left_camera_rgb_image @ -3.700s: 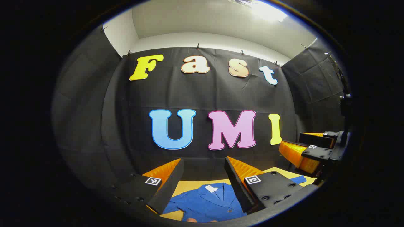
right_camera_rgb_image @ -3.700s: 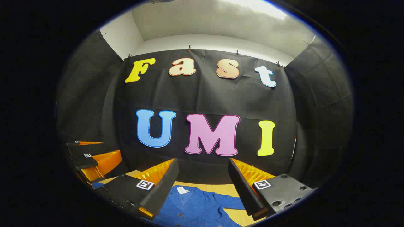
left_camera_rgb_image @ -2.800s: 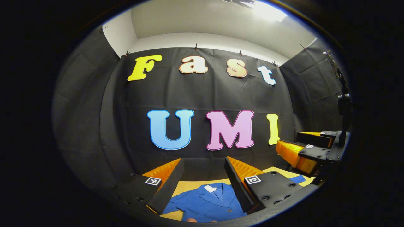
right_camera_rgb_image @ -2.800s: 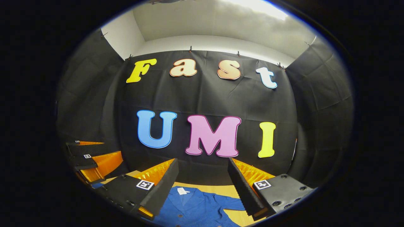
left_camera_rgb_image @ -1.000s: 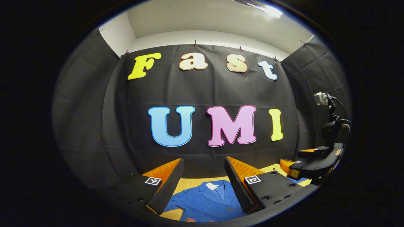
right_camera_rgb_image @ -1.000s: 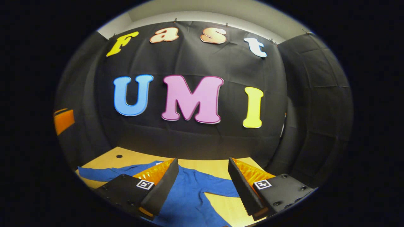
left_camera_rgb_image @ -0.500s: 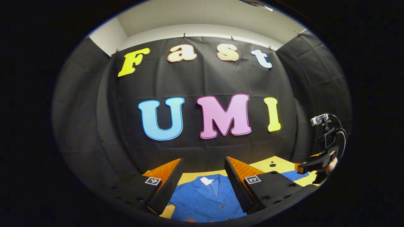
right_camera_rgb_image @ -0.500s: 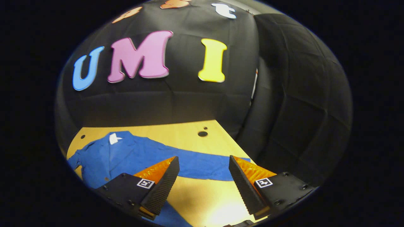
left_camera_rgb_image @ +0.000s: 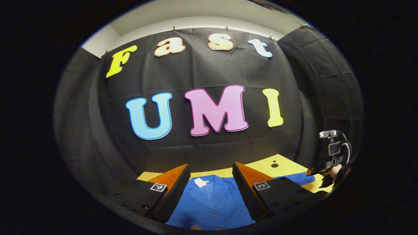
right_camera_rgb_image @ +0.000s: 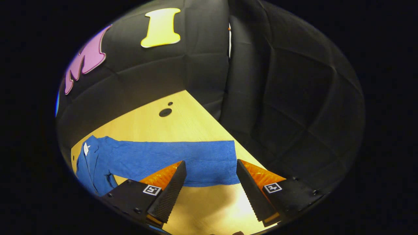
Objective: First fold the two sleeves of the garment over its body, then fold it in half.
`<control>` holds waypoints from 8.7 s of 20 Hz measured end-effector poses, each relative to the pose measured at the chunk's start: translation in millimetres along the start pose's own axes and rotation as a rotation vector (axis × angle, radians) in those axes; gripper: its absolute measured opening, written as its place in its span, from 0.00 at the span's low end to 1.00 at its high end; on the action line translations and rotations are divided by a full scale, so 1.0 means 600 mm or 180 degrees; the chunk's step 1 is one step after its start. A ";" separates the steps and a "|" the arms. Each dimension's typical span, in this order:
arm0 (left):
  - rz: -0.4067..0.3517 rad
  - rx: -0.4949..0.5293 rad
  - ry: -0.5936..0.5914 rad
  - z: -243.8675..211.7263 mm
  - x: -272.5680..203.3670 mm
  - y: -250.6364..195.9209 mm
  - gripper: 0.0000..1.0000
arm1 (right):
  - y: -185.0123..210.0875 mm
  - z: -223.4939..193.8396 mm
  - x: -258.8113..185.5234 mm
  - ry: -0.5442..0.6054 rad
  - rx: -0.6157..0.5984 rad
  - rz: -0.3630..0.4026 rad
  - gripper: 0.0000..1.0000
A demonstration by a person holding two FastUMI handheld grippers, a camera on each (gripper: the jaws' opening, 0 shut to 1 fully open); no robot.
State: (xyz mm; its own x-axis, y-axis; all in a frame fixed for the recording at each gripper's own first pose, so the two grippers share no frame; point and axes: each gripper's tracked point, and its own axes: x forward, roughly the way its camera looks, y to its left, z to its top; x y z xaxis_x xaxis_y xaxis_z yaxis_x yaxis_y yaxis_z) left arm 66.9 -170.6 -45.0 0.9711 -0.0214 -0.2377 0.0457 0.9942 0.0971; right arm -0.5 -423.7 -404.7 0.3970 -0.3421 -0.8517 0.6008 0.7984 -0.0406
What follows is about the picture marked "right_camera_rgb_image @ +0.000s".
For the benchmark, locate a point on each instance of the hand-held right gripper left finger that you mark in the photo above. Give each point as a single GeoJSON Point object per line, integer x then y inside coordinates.
{"type": "Point", "coordinates": [169, 195]}

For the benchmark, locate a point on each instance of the blue button shirt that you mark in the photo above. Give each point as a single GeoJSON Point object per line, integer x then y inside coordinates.
{"type": "Point", "coordinates": [147, 160]}

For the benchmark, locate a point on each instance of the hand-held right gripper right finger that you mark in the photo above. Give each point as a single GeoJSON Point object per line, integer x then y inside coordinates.
{"type": "Point", "coordinates": [253, 192]}

